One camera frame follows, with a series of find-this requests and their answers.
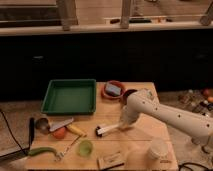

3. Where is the white dish brush black head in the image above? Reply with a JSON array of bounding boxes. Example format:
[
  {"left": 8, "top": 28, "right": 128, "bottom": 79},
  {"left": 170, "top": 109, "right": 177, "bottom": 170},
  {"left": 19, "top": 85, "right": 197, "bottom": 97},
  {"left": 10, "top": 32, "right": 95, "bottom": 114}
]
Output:
[{"left": 95, "top": 124, "right": 119, "bottom": 137}]

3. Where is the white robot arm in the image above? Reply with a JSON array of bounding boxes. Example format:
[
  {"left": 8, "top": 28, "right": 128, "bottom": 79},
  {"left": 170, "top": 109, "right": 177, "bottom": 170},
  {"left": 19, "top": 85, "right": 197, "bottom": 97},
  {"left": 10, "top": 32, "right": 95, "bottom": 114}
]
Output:
[{"left": 120, "top": 89, "right": 213, "bottom": 148}]

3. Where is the green plastic tray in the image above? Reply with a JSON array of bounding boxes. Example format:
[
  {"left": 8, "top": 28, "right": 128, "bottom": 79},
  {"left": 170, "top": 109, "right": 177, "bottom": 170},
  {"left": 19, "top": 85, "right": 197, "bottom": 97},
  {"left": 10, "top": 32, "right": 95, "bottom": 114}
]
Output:
[{"left": 41, "top": 79, "right": 96, "bottom": 116}]

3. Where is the blue sponge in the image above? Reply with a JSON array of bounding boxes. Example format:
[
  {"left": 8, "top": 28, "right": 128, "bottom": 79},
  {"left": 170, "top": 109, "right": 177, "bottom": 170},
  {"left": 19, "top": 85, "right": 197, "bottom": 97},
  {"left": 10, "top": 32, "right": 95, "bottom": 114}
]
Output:
[{"left": 105, "top": 83, "right": 121, "bottom": 96}]

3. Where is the orange bowl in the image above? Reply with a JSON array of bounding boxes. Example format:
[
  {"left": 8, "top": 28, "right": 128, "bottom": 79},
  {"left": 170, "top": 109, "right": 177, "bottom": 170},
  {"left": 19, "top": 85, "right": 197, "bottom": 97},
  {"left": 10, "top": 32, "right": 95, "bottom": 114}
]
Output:
[{"left": 101, "top": 80, "right": 125, "bottom": 100}]

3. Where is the dark brown bowl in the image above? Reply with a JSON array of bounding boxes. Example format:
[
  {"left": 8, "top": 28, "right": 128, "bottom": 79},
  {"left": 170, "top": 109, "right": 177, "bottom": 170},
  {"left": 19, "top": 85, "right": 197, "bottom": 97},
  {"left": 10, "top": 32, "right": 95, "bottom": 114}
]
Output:
[{"left": 121, "top": 89, "right": 137, "bottom": 105}]

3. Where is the green small cup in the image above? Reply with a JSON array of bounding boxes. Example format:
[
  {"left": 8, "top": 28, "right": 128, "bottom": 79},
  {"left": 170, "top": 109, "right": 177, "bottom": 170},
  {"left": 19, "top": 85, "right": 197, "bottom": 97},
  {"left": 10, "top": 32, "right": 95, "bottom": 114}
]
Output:
[{"left": 77, "top": 140, "right": 93, "bottom": 157}]

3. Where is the orange fruit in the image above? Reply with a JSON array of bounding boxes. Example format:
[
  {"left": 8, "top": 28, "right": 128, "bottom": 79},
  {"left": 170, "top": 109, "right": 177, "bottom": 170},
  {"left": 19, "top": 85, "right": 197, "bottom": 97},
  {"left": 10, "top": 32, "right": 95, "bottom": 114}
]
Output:
[{"left": 52, "top": 127, "right": 66, "bottom": 139}]

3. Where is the small fork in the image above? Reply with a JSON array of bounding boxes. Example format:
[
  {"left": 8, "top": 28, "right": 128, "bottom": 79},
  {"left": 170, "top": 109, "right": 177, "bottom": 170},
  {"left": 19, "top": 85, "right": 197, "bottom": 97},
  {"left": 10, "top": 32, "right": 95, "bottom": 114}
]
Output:
[{"left": 63, "top": 136, "right": 82, "bottom": 155}]

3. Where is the wooden block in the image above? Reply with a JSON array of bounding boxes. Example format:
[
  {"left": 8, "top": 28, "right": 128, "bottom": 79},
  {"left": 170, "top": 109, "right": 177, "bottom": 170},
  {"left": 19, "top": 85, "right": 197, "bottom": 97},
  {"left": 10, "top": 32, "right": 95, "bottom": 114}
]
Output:
[{"left": 97, "top": 152, "right": 124, "bottom": 170}]

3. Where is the white cup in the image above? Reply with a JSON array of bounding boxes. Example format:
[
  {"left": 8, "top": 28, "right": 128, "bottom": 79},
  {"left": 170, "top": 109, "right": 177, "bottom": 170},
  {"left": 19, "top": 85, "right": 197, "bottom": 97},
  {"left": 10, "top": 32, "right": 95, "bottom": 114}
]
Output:
[{"left": 148, "top": 138, "right": 168, "bottom": 160}]

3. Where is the spice bottles group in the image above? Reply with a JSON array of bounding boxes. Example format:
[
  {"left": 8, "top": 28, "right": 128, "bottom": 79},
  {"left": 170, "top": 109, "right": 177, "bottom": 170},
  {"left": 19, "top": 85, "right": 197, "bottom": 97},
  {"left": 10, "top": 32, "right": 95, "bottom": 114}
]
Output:
[{"left": 178, "top": 89, "right": 213, "bottom": 117}]

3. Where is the knife with yellow handle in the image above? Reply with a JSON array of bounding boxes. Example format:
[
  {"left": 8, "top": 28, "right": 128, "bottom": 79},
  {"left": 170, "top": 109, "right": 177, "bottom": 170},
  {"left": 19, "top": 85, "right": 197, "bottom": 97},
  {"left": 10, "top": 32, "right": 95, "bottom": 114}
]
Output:
[{"left": 50, "top": 118, "right": 86, "bottom": 137}]

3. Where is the metal measuring cup black handle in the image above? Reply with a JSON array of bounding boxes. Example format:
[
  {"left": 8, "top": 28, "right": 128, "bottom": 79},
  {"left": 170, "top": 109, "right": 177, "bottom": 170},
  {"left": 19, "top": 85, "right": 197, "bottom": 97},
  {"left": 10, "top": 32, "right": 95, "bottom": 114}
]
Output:
[{"left": 29, "top": 117, "right": 50, "bottom": 145}]

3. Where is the black cable left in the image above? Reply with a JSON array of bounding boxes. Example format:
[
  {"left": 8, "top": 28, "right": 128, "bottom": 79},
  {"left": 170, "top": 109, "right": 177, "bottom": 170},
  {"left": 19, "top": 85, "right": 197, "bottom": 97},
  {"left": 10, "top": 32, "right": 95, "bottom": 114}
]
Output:
[{"left": 0, "top": 108, "right": 29, "bottom": 156}]

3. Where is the black cable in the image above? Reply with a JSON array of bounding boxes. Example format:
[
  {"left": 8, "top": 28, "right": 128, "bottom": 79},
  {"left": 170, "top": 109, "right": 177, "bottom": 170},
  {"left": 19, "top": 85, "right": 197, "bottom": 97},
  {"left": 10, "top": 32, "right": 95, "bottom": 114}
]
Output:
[
  {"left": 0, "top": 108, "right": 29, "bottom": 156},
  {"left": 178, "top": 161, "right": 213, "bottom": 171}
]

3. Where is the black cable bottom right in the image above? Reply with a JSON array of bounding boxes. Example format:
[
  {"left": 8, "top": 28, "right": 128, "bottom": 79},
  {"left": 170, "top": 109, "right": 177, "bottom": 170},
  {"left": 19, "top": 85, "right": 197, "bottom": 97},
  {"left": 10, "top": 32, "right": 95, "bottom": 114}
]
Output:
[{"left": 178, "top": 161, "right": 213, "bottom": 171}]

